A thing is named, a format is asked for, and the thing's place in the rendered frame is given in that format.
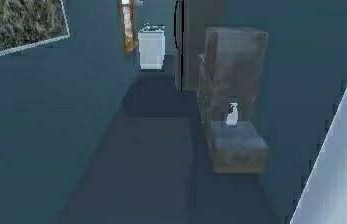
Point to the white spray bottle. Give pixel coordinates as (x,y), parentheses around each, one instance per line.
(232,115)

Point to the white cabinet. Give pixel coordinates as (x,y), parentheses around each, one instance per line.
(151,50)

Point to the low brown box stool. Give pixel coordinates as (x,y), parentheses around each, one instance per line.
(237,150)

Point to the dark brown fridge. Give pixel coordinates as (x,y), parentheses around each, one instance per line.
(197,40)

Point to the pale white room door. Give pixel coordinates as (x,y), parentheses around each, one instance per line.
(339,160)

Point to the white framed wall picture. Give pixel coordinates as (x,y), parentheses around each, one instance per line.
(24,23)

